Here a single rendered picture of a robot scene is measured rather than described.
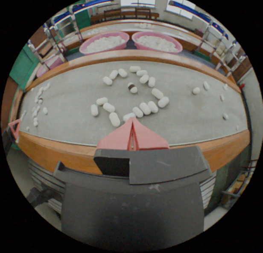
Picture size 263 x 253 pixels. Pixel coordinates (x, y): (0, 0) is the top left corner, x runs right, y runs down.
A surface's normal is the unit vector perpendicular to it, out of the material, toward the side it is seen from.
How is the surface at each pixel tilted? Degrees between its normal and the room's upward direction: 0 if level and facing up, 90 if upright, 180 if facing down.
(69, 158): 0
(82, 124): 0
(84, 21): 90
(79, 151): 45
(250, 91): 90
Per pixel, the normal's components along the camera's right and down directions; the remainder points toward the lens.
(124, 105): 0.00, -0.24
